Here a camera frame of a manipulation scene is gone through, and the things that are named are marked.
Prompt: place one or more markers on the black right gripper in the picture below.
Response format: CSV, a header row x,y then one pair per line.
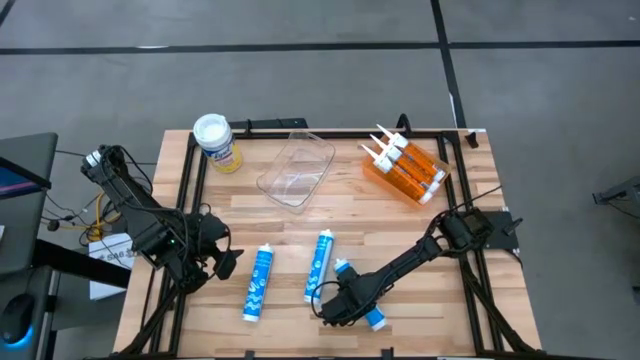
x,y
345,302

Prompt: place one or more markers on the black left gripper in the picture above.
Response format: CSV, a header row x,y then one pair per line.
x,y
197,255

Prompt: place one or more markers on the blue silicone sealant tube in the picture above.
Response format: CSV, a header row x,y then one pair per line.
x,y
376,317
257,285
318,267

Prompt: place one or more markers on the orange sealant tube white nozzle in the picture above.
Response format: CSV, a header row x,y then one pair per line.
x,y
412,172
420,157
405,184

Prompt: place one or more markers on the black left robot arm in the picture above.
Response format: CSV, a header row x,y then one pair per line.
x,y
135,210

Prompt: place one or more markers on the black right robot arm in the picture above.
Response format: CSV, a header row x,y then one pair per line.
x,y
415,255

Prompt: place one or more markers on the yellow Lysol wipes canister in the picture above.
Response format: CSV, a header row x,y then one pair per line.
x,y
220,145

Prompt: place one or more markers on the clear plastic bin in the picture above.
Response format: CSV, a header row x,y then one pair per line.
x,y
300,170

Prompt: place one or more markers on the white printed cardboard box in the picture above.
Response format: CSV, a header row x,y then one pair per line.
x,y
112,250

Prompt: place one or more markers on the orange translucent plastic bin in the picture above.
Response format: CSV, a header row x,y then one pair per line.
x,y
372,174

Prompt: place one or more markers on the black side desk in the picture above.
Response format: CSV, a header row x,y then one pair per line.
x,y
65,260

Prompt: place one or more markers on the black clip on table corner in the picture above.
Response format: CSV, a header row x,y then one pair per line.
x,y
471,140

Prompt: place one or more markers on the dark monitor blue screen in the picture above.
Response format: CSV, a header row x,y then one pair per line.
x,y
15,182

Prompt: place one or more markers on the black computer mouse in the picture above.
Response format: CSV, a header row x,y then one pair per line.
x,y
17,315

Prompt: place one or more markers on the grey stand base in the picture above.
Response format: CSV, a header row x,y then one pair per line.
x,y
622,192

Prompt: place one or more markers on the black aluminium rig frame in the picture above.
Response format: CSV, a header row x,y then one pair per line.
x,y
265,135

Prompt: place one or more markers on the black hook on frame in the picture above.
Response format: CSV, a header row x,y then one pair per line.
x,y
403,124

